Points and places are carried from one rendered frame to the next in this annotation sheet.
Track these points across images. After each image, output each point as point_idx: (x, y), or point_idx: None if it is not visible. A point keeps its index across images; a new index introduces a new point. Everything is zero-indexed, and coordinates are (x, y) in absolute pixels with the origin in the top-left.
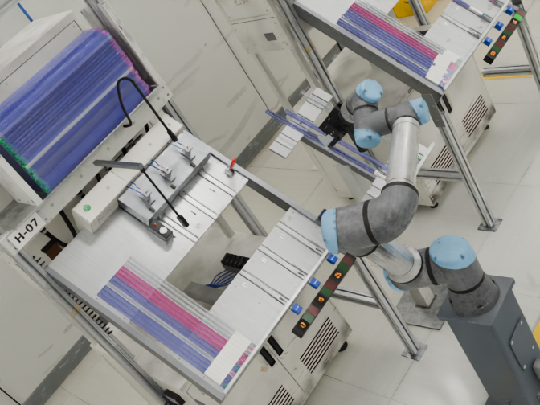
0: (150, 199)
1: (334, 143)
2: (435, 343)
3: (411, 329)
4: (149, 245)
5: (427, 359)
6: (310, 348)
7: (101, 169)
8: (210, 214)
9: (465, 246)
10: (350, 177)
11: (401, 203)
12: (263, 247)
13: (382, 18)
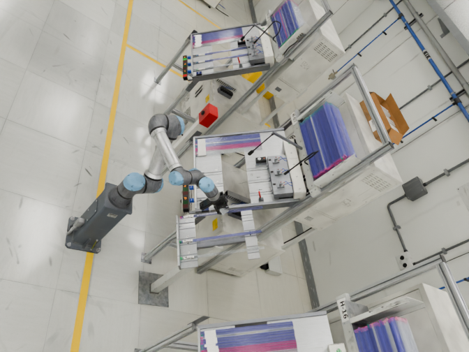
0: (273, 161)
1: None
2: (137, 262)
3: (153, 271)
4: (260, 156)
5: (137, 253)
6: None
7: None
8: (251, 181)
9: (128, 179)
10: None
11: (153, 119)
12: (220, 185)
13: (270, 351)
